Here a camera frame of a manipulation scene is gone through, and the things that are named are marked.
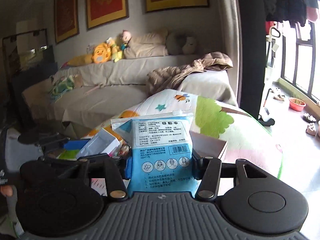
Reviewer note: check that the grey plush toy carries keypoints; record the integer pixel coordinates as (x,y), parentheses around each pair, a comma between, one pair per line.
(180,43)

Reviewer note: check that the black fish tank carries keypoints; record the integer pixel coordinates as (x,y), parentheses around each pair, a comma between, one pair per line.
(26,50)

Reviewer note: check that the brown puffer jacket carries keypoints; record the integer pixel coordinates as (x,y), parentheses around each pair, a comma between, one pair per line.
(173,76)

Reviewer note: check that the cartoon animal play mat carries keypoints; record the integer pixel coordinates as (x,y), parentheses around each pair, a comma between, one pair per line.
(246,138)

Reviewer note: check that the white small box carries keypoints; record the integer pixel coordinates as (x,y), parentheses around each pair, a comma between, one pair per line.
(102,142)

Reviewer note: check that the pink cardboard box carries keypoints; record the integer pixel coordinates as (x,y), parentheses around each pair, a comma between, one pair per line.
(208,146)

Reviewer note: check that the beige pillow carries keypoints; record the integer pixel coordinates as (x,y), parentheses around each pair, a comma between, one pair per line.
(151,44)

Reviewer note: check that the grey covered sofa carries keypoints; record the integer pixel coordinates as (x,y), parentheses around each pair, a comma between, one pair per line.
(108,89)

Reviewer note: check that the dark curtain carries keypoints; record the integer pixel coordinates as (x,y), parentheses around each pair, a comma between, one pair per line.
(252,16)

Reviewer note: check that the yellow duck plush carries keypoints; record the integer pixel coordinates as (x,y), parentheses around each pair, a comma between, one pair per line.
(116,52)

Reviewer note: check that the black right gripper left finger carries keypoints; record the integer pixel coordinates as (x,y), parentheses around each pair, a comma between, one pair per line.
(104,176)

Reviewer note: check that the middle red framed picture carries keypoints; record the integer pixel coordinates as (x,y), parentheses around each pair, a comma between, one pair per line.
(101,12)

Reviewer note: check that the pink head doll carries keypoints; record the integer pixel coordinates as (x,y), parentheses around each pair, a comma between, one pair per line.
(125,38)

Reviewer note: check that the yellow tiger plush toy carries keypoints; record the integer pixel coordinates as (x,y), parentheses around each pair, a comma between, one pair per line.
(101,53)

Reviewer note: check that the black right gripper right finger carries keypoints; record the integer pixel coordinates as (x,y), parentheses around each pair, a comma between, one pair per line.
(208,170)

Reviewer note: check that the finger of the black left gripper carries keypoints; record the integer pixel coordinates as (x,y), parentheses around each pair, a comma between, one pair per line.
(46,142)

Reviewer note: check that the left red framed picture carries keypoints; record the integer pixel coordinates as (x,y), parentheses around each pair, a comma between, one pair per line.
(66,24)

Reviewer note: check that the green knitted cloth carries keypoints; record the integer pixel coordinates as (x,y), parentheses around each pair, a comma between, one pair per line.
(61,87)

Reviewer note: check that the red plastic basin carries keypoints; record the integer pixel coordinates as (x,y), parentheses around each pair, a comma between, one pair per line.
(296,104)

